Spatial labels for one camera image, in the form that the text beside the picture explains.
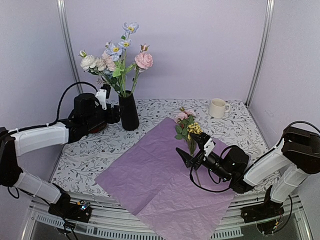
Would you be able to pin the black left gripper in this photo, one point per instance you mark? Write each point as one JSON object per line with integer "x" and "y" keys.
{"x": 114, "y": 116}

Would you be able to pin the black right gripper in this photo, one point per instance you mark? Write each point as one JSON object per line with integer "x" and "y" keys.
{"x": 189, "y": 160}

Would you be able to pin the pink rose flower stem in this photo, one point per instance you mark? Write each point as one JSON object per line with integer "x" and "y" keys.
{"x": 183, "y": 120}

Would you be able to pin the light blue flower stem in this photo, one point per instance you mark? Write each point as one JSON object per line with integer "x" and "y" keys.
{"x": 107, "y": 73}

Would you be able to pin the purple pink wrapping paper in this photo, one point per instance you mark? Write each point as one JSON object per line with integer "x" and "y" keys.
{"x": 151, "y": 181}

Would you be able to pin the white rose flower stem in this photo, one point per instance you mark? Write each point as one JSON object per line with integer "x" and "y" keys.
{"x": 92, "y": 64}

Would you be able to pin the blue poppy flower stem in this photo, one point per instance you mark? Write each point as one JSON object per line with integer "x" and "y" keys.
{"x": 117, "y": 55}

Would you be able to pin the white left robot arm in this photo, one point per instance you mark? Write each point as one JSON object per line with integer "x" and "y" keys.
{"x": 91, "y": 114}

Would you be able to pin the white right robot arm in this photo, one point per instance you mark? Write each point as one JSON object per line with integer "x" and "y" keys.
{"x": 298, "y": 150}

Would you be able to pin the black tapered vase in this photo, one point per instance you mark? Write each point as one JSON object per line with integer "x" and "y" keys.
{"x": 129, "y": 115}

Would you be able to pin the floral patterned tablecloth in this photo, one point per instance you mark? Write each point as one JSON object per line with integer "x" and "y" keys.
{"x": 81, "y": 162}

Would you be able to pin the cream ceramic mug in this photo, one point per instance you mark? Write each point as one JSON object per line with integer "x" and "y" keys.
{"x": 218, "y": 108}

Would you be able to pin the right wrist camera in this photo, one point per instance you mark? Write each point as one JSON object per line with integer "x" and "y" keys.
{"x": 206, "y": 144}

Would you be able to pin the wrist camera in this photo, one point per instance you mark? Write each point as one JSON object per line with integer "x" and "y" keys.
{"x": 103, "y": 94}
{"x": 206, "y": 144}

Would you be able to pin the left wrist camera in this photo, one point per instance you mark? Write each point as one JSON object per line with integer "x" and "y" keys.
{"x": 103, "y": 94}

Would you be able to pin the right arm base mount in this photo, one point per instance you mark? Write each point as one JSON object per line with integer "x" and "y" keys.
{"x": 262, "y": 211}

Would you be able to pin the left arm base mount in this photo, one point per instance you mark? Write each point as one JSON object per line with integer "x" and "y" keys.
{"x": 64, "y": 208}

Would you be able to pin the aluminium front rail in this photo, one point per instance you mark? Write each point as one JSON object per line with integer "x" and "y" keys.
{"x": 110, "y": 221}

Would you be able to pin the left aluminium frame post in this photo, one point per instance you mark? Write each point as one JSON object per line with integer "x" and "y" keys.
{"x": 62, "y": 13}

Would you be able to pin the aluminium frame post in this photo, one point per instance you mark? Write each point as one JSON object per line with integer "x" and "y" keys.
{"x": 62, "y": 13}
{"x": 261, "y": 53}

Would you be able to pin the right aluminium frame post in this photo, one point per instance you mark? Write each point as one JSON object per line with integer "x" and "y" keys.
{"x": 261, "y": 53}

